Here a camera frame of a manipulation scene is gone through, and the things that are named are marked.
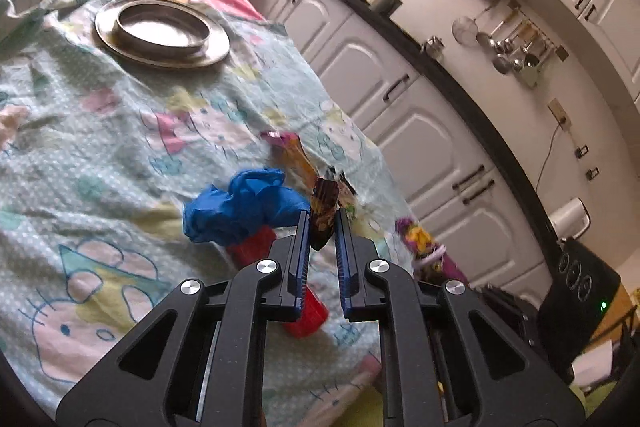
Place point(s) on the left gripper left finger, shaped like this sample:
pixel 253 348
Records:
pixel 197 358

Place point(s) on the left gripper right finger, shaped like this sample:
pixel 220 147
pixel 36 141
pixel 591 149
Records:
pixel 447 358

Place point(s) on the purple snack wrapper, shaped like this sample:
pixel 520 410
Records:
pixel 430 260

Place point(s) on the blue plastic bag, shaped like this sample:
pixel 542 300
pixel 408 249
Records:
pixel 254 198

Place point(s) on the brown snack wrapper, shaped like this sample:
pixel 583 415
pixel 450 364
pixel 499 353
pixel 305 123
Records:
pixel 331 192

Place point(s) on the white electric kettle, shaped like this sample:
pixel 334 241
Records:
pixel 572 220

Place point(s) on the hello kitty green blanket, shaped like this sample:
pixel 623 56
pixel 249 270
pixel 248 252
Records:
pixel 99 157

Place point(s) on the small steel teapot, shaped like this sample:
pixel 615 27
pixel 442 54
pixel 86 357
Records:
pixel 433 47

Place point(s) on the orange snack wrapper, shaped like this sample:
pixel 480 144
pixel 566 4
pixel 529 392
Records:
pixel 290 152

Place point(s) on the dark metal canister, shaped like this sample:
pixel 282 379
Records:
pixel 385 8

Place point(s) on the metal plate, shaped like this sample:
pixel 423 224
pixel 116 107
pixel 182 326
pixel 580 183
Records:
pixel 216 49

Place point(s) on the metal bowl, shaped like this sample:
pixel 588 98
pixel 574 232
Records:
pixel 161 29

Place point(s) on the hanging wire strainer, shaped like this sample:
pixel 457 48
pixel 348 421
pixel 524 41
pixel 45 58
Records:
pixel 465 30

